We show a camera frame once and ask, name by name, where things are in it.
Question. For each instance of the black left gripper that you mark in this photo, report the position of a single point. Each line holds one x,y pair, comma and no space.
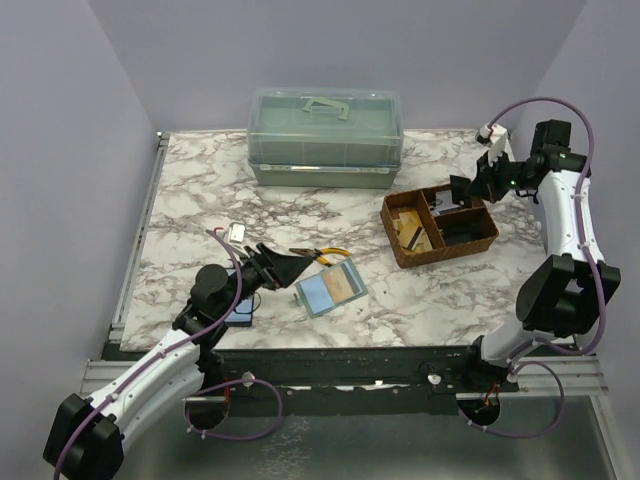
276,269

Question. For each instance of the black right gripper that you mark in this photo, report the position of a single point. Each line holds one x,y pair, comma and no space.
484,184

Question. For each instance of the gold credit card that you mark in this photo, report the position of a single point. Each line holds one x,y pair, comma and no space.
340,283

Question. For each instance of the grey cards in basket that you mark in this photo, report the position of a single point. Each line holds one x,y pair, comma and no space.
443,203

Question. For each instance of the gold cards in basket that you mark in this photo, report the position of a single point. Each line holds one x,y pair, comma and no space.
411,234

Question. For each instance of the brown woven organizer basket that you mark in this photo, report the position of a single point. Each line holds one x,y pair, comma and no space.
470,230

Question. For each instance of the green plastic storage box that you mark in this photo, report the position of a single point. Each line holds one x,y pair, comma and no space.
335,138

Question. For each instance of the yellow handled pliers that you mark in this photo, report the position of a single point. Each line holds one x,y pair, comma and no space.
320,255

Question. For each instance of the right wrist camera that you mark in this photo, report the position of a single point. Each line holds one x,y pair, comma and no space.
495,137

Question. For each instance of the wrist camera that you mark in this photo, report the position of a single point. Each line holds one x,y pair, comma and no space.
495,137
235,233

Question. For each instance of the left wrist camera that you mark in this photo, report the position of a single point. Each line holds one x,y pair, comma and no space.
235,233

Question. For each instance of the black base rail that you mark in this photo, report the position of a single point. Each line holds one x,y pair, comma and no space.
365,381

